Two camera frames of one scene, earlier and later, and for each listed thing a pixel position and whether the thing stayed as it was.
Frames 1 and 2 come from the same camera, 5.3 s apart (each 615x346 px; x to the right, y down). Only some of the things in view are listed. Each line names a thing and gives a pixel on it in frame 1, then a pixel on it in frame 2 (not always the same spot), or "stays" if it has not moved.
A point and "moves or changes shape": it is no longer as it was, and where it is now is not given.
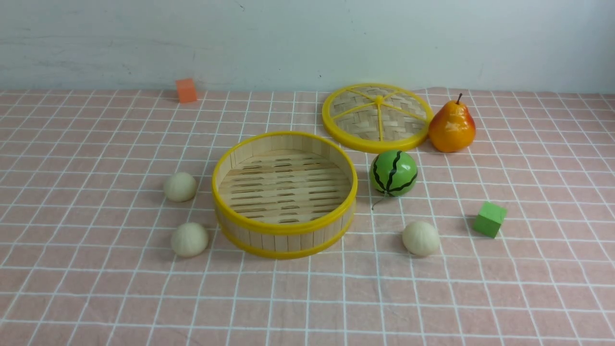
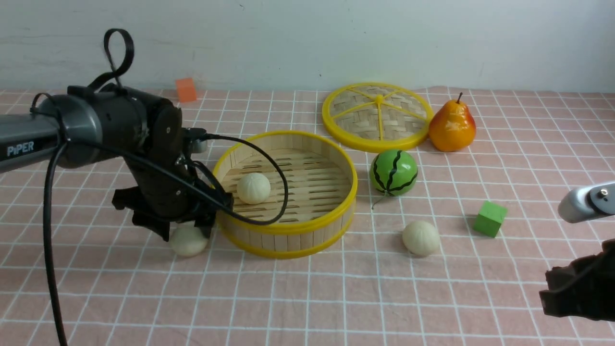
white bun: (421, 238) stays
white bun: (189, 239) stays
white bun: (180, 187) moves or changes shape
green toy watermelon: (393, 173) stays
